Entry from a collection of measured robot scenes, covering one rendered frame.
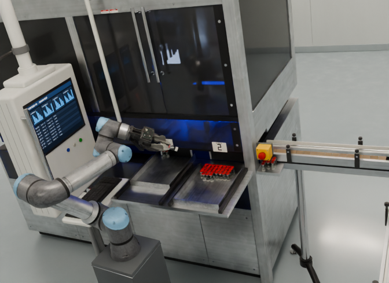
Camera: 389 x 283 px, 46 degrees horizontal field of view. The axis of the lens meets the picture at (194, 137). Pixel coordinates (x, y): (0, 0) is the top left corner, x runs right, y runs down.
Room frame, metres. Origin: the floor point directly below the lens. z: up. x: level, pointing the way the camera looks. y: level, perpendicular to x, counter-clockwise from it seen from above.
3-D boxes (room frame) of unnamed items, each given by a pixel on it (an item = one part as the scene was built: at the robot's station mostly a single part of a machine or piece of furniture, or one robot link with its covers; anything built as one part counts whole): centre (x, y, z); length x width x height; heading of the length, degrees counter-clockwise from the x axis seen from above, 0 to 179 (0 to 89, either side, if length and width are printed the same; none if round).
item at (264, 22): (2.57, -0.53, 1.50); 0.85 x 0.01 x 0.59; 150
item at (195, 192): (2.05, -0.03, 0.90); 0.34 x 0.26 x 0.04; 150
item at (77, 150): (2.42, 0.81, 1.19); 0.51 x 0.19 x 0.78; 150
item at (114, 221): (1.79, 0.44, 0.96); 0.13 x 0.12 x 0.14; 44
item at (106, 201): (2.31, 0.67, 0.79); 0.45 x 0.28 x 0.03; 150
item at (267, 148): (2.13, -0.36, 0.99); 0.08 x 0.07 x 0.07; 150
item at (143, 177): (2.32, 0.21, 0.90); 0.34 x 0.26 x 0.04; 150
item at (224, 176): (2.13, -0.07, 0.90); 0.18 x 0.02 x 0.05; 60
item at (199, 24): (2.28, -0.06, 1.50); 0.43 x 0.01 x 0.59; 60
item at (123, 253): (1.78, 0.44, 0.84); 0.15 x 0.15 x 0.10
